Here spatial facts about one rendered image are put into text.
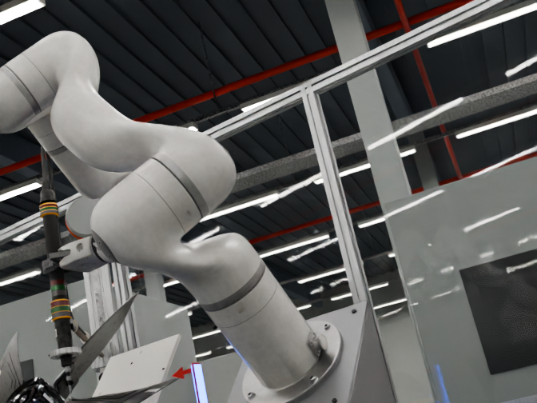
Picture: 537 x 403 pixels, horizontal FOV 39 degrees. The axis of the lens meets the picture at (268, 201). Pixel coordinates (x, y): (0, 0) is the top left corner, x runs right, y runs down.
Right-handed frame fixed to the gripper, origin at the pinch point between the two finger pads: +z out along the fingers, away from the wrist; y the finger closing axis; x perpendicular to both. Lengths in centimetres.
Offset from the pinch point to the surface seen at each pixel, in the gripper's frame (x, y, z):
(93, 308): 6, 55, 42
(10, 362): -15.7, 8.4, 27.9
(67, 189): 396, 659, 621
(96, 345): -17.8, 12.9, 2.9
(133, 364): -19.4, 39.1, 14.4
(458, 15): 53, 70, -93
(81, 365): -22.0, 9.9, 5.7
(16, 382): -22.0, 5.0, 22.7
